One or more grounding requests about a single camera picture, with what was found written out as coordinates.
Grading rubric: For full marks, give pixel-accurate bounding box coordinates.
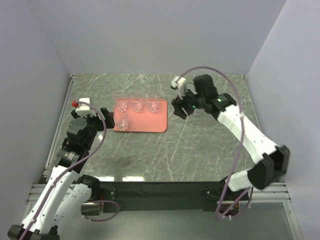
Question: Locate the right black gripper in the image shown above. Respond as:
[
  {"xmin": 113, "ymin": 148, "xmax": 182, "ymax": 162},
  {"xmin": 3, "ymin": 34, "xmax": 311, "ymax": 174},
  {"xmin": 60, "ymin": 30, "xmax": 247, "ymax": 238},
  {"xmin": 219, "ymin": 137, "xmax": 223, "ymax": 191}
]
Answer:
[{"xmin": 171, "ymin": 86, "xmax": 206, "ymax": 120}]

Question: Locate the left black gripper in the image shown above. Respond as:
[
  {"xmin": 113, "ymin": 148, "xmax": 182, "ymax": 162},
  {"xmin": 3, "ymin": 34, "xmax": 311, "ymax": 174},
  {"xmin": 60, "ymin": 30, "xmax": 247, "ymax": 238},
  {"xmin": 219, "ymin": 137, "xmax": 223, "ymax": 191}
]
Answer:
[{"xmin": 71, "ymin": 107, "xmax": 114, "ymax": 150}]

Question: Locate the clear faceted glass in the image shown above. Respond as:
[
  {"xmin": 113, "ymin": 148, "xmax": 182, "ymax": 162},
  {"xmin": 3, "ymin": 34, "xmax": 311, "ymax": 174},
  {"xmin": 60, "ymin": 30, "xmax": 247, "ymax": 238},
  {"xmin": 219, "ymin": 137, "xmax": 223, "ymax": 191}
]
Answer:
[
  {"xmin": 129, "ymin": 92, "xmax": 144, "ymax": 112},
  {"xmin": 115, "ymin": 97, "xmax": 129, "ymax": 112}
]

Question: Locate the clear round glass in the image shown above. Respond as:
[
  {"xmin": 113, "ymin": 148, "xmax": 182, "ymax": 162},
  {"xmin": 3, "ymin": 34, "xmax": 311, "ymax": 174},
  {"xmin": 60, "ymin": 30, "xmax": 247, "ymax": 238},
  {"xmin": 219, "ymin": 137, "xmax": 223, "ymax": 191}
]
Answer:
[{"xmin": 145, "ymin": 92, "xmax": 159, "ymax": 113}]

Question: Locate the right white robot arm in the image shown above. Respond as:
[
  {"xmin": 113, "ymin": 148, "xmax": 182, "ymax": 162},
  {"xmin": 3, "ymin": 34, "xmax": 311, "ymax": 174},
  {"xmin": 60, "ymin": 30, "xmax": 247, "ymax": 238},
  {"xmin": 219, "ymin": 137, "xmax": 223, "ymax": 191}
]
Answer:
[{"xmin": 170, "ymin": 74, "xmax": 290, "ymax": 200}]

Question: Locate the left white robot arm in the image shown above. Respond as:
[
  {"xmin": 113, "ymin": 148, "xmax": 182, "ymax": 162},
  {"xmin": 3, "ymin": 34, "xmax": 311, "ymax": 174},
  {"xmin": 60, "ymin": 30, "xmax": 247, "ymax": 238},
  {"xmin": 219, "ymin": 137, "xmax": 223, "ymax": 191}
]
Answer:
[{"xmin": 7, "ymin": 108, "xmax": 115, "ymax": 240}]

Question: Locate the pink plastic tray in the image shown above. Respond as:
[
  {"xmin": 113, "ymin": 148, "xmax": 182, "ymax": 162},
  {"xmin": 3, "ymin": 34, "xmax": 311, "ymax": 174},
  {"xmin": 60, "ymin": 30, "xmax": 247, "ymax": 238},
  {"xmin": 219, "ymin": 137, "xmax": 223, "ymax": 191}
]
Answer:
[{"xmin": 112, "ymin": 99, "xmax": 168, "ymax": 133}]

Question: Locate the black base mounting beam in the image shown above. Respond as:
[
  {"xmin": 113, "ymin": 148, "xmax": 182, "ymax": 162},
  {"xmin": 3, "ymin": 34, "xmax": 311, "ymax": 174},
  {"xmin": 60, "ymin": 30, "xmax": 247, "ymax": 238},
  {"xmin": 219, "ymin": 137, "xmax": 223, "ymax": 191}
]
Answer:
[{"xmin": 70, "ymin": 181, "xmax": 251, "ymax": 213}]

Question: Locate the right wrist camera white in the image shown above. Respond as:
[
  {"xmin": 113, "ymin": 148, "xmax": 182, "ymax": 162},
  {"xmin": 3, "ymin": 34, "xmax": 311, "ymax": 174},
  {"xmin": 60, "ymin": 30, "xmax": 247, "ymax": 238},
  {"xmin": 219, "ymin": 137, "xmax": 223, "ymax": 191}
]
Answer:
[{"xmin": 170, "ymin": 76, "xmax": 187, "ymax": 99}]

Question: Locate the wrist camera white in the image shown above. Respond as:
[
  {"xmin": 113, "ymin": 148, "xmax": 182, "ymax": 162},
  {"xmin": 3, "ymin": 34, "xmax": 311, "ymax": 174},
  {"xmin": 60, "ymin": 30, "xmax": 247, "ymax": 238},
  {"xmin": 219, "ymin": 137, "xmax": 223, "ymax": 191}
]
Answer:
[
  {"xmin": 170, "ymin": 76, "xmax": 187, "ymax": 99},
  {"xmin": 71, "ymin": 97, "xmax": 95, "ymax": 117}
]

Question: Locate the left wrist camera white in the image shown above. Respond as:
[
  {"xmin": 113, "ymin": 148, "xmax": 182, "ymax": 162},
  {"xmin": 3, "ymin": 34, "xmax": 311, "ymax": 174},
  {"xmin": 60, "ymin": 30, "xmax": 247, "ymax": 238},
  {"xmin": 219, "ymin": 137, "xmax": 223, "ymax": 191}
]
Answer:
[{"xmin": 71, "ymin": 97, "xmax": 95, "ymax": 117}]

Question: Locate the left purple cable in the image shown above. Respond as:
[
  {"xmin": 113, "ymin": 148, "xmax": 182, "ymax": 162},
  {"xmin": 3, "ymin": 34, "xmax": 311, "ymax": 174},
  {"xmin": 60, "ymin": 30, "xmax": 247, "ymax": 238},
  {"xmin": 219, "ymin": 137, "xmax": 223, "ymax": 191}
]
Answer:
[{"xmin": 19, "ymin": 102, "xmax": 121, "ymax": 240}]

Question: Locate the aluminium rail left edge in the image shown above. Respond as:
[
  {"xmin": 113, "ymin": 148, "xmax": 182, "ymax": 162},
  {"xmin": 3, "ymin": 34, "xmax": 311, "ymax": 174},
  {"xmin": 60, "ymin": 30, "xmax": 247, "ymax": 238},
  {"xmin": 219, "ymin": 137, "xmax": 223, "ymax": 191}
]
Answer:
[{"xmin": 42, "ymin": 74, "xmax": 75, "ymax": 177}]

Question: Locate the aluminium frame rail front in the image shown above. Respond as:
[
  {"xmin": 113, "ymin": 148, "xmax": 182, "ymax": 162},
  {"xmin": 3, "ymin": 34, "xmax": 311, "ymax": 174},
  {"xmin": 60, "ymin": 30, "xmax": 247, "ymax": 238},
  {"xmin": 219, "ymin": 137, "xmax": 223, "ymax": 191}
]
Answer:
[{"xmin": 27, "ymin": 182, "xmax": 292, "ymax": 205}]

